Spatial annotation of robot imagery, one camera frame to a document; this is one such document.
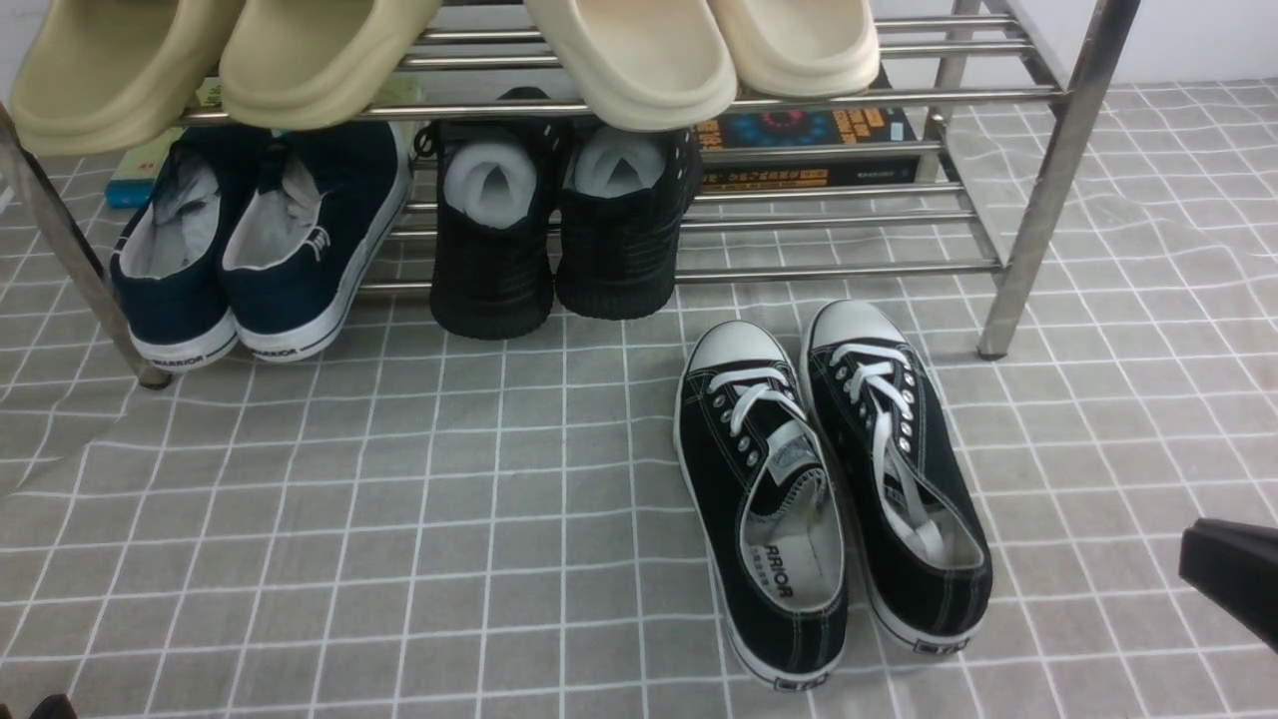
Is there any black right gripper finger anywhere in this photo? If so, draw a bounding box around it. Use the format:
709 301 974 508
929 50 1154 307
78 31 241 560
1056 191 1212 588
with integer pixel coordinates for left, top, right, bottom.
1178 518 1277 650

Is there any stainless steel shoe rack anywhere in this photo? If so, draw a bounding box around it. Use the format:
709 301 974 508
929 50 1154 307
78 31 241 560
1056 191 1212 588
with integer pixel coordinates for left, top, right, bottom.
3 1 1140 390

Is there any black canvas sneaker right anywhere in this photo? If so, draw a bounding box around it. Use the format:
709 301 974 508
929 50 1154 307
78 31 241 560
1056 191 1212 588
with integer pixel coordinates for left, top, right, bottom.
799 300 993 656

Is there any black canvas sneaker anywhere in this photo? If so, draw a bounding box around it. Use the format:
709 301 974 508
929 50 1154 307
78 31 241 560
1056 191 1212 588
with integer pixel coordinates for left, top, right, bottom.
674 321 850 692
799 300 993 656

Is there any black canvas sneaker left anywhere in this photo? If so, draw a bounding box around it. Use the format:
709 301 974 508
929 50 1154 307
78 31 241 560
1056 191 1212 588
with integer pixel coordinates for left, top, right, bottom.
674 321 850 692

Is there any dark book orange text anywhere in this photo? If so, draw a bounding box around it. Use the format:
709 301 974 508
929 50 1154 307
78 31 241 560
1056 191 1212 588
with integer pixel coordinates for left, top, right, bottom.
694 109 919 193

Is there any cream foam slipper right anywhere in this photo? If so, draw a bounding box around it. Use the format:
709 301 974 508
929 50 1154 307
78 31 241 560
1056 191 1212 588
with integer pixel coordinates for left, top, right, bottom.
709 1 881 97

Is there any cream foam slipper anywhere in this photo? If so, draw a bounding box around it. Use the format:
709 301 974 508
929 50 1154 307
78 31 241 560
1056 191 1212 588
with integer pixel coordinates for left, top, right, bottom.
709 1 881 97
524 1 737 133

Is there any black knit sneaker right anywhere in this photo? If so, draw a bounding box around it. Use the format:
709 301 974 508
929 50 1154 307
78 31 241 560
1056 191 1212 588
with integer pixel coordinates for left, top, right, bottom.
555 126 703 322

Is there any black knit sneaker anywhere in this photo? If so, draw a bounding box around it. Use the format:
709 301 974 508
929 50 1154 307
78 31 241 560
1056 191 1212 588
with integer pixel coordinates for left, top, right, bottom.
414 117 574 341
555 126 703 322

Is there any cream foam slipper left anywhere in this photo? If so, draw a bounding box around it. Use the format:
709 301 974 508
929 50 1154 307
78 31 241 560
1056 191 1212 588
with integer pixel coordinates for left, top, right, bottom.
524 1 737 133

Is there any grey checked floor cloth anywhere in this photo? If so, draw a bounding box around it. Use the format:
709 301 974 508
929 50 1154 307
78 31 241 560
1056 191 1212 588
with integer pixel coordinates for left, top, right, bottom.
1 79 1277 718

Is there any black knit sneaker left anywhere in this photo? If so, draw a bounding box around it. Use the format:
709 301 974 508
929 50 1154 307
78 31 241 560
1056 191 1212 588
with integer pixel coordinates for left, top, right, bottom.
414 117 574 341

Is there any khaki foam slipper right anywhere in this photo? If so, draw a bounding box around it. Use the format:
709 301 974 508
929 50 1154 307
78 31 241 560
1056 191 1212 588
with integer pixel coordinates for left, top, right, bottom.
219 1 443 129

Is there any khaki foam slipper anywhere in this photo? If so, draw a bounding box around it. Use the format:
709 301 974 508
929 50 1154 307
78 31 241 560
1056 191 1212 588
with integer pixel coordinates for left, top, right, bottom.
219 1 443 129
8 1 244 156

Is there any khaki foam slipper left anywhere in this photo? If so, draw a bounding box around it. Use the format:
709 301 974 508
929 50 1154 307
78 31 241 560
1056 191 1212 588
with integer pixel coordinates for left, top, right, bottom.
8 1 244 156

